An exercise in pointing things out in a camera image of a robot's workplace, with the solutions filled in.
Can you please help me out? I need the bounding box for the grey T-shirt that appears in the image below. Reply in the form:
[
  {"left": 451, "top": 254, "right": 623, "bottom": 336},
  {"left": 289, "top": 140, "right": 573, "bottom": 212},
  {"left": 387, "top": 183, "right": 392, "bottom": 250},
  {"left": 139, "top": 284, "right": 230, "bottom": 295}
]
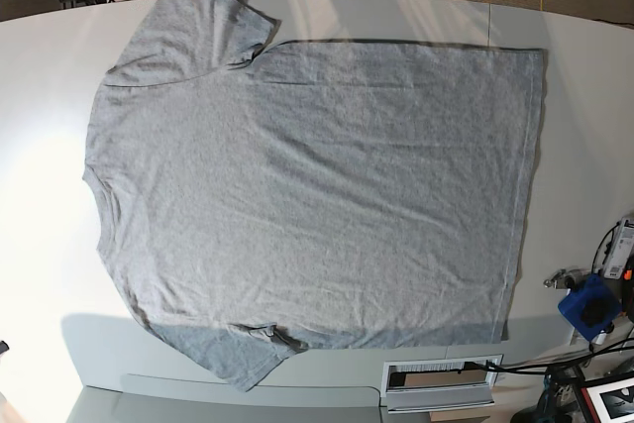
[{"left": 84, "top": 0, "right": 544, "bottom": 391}]

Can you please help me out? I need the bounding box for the metal table clamp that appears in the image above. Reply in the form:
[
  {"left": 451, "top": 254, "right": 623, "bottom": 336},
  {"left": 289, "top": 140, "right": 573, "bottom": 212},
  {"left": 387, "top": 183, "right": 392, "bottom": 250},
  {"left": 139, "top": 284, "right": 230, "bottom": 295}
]
[{"left": 543, "top": 268, "right": 585, "bottom": 290}]

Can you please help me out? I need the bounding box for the blue plastic device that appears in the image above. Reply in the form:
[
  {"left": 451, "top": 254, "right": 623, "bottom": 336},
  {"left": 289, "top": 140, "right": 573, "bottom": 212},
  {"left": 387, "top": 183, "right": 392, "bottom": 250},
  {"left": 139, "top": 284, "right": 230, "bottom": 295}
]
[{"left": 558, "top": 273, "right": 621, "bottom": 342}]

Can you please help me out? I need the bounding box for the white barcode power adapter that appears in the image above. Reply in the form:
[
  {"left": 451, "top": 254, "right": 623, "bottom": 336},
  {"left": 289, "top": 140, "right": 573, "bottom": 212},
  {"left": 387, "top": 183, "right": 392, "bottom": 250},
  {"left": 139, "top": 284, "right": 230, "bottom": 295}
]
[{"left": 602, "top": 216, "right": 633, "bottom": 279}]

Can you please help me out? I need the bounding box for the framed picture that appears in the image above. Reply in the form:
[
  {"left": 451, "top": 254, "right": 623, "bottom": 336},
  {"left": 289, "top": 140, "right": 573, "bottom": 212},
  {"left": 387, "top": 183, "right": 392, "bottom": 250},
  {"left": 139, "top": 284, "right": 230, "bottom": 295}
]
[{"left": 581, "top": 376, "right": 633, "bottom": 423}]

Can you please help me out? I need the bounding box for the table cable grommet box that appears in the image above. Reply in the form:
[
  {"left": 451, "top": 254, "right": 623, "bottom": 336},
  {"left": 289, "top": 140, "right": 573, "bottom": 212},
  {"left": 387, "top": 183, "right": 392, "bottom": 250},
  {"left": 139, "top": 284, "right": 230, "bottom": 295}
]
[{"left": 380, "top": 355, "right": 502, "bottom": 414}]

